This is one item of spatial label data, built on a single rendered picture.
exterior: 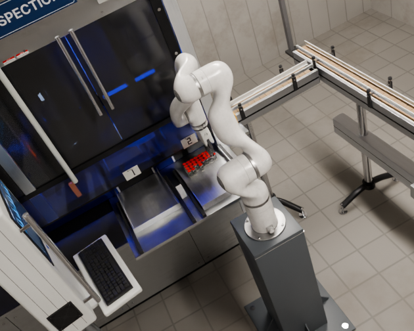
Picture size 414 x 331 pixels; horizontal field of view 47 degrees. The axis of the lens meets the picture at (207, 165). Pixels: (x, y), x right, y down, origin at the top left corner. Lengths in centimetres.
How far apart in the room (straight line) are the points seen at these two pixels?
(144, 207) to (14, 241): 81
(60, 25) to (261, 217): 114
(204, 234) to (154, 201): 59
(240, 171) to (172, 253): 120
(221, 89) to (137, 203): 95
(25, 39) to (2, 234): 77
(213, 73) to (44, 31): 72
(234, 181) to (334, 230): 145
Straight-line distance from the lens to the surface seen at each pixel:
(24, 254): 190
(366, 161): 309
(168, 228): 230
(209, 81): 176
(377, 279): 297
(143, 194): 252
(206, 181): 243
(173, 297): 317
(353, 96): 270
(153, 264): 294
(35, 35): 207
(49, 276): 201
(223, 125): 179
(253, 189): 195
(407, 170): 273
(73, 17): 207
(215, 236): 300
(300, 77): 285
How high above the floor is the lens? 251
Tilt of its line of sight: 41 degrees down
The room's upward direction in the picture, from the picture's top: 23 degrees counter-clockwise
